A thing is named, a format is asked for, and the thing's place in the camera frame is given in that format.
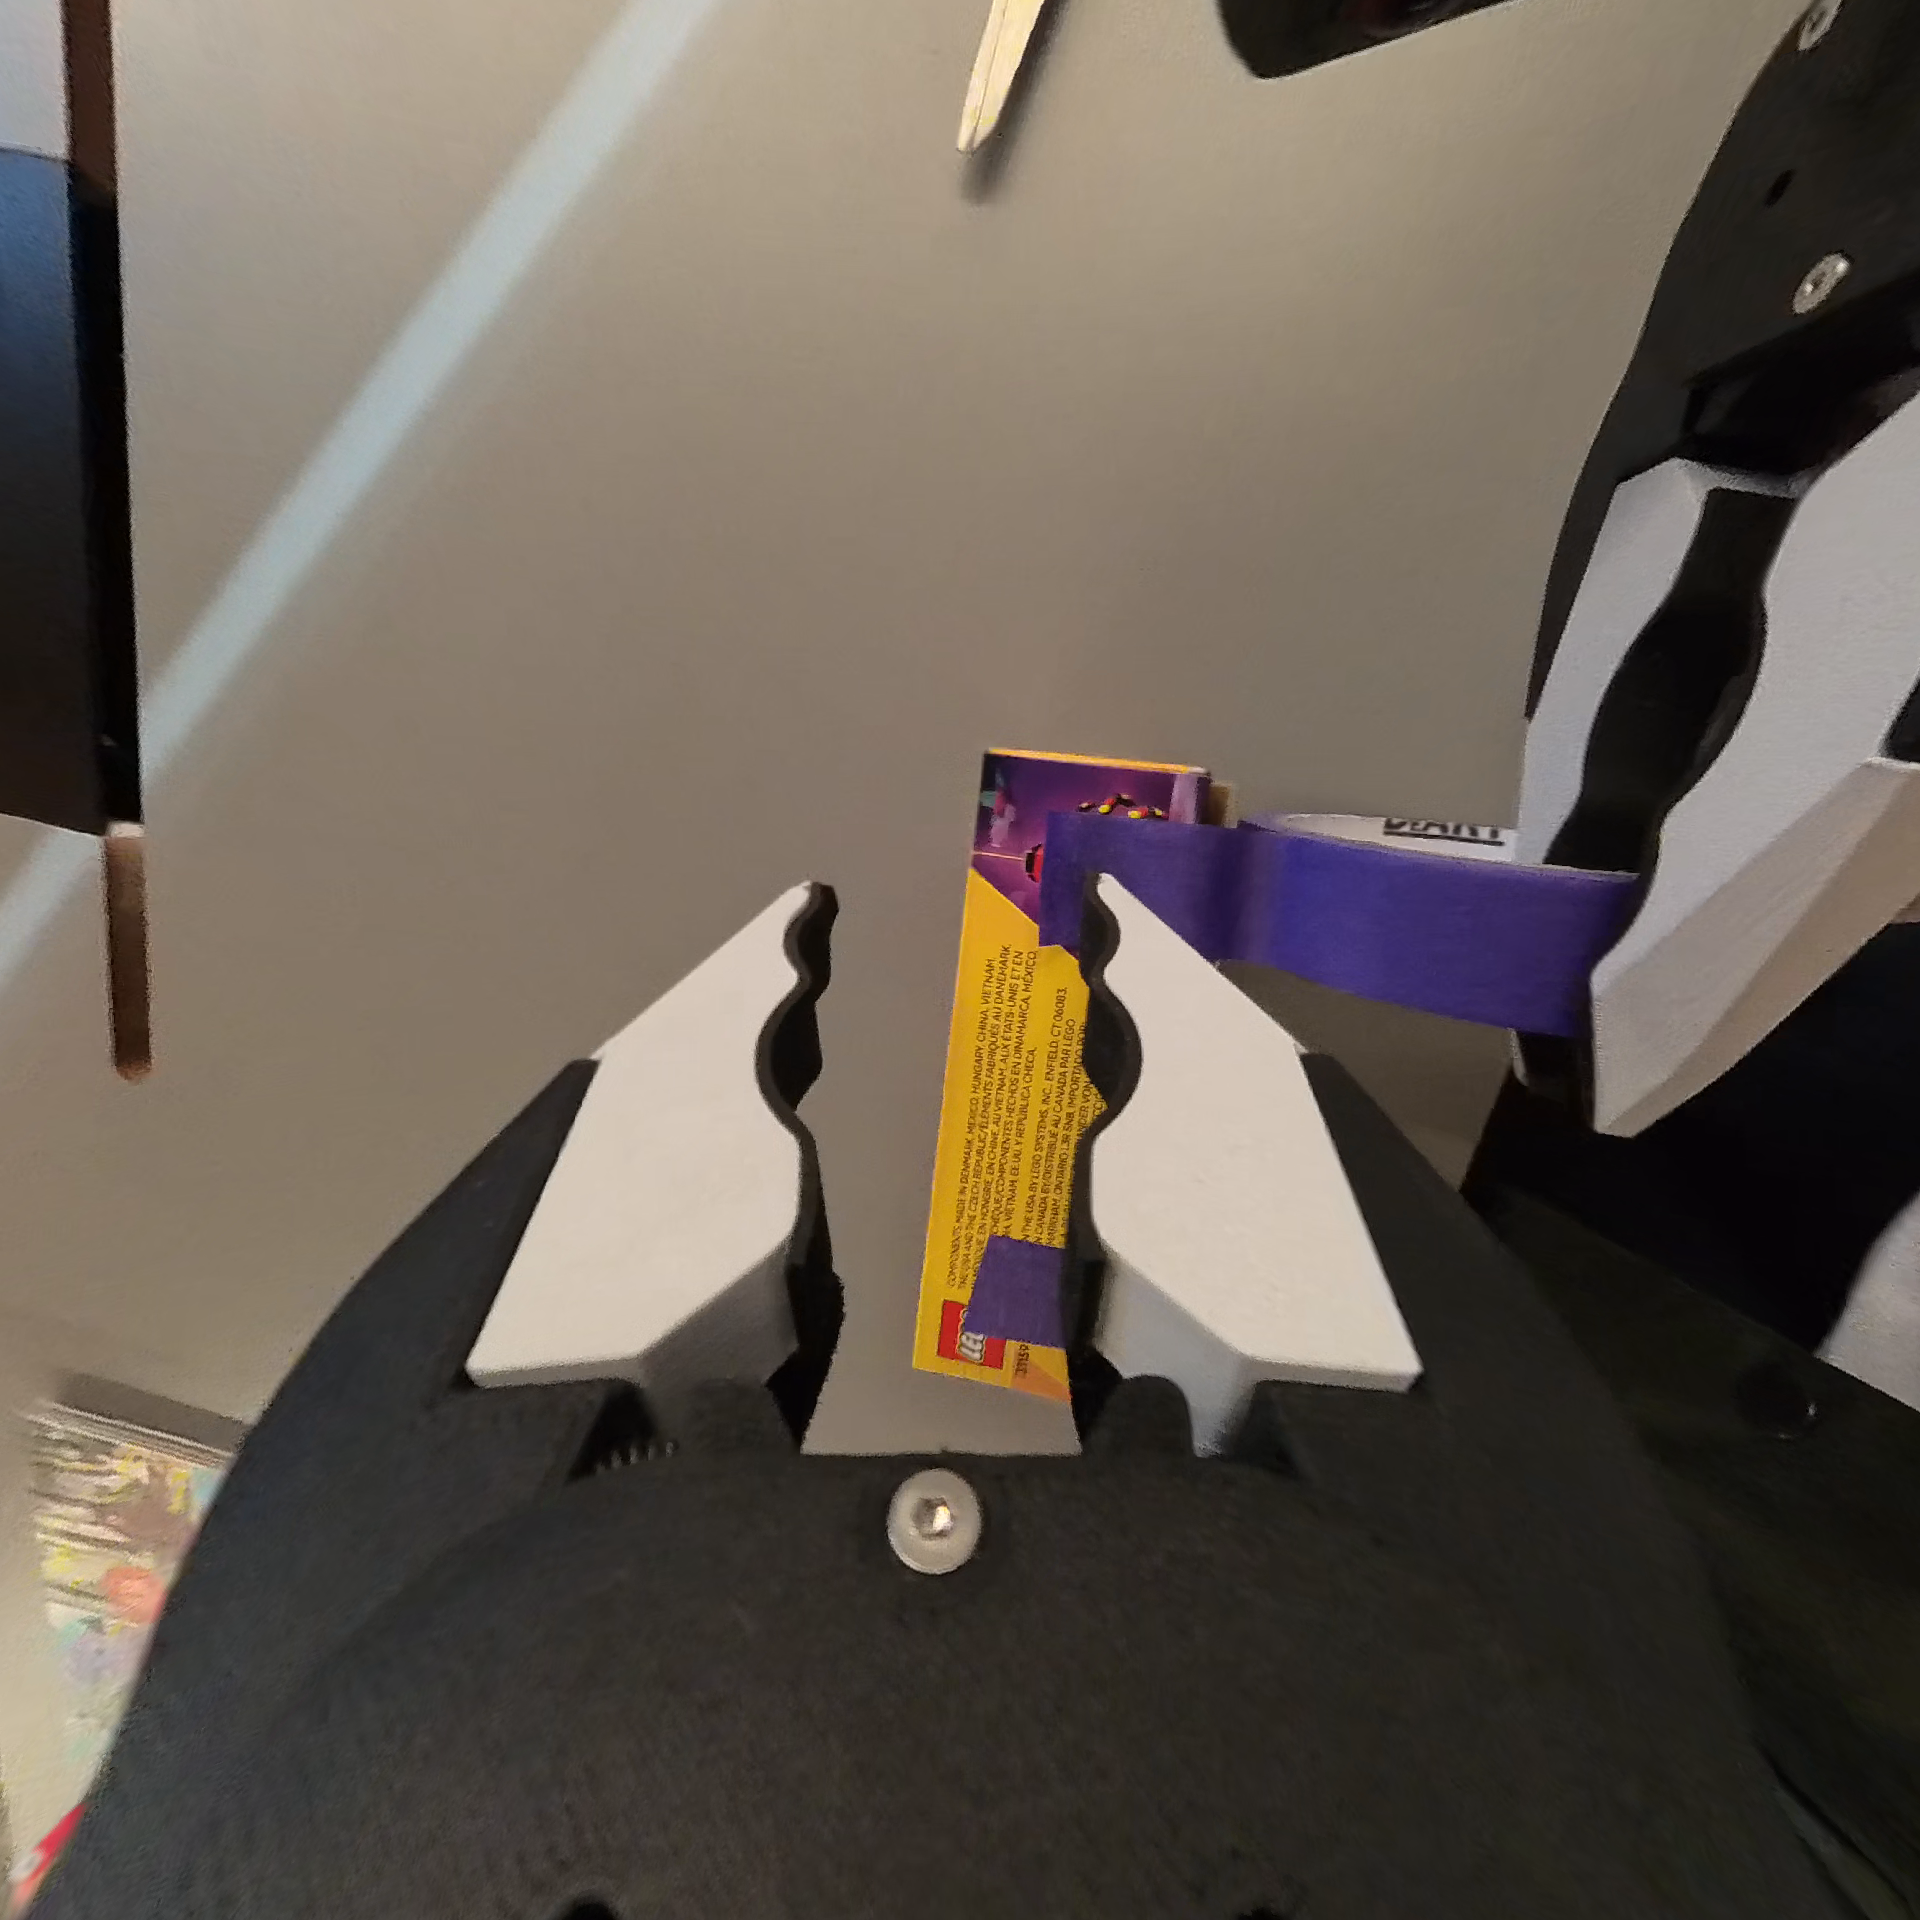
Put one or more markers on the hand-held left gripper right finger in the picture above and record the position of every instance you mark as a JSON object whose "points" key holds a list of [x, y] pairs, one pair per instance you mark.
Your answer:
{"points": [[1244, 1214]]}

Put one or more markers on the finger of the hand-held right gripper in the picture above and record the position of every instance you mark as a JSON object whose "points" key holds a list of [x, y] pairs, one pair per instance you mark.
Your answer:
{"points": [[1829, 675], [1588, 629]]}

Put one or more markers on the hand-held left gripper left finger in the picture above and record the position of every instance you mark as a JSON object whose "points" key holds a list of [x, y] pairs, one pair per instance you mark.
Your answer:
{"points": [[644, 1201]]}

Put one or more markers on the yellow purple toy set box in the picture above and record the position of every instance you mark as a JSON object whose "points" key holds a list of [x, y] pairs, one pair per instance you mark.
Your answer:
{"points": [[1004, 1078]]}

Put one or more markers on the purple tape roll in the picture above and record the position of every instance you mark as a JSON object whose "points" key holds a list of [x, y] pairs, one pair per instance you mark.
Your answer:
{"points": [[1395, 931]]}

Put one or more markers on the grey yellow scissors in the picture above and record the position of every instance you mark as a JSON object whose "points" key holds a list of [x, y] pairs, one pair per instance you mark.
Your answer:
{"points": [[997, 67]]}

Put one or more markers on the person's white shirt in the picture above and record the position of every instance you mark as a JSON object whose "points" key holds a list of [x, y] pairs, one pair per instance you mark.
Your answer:
{"points": [[1882, 1305]]}

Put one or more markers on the colourful printed box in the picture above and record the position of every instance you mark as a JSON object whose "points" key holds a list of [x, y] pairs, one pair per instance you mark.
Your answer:
{"points": [[120, 1574]]}

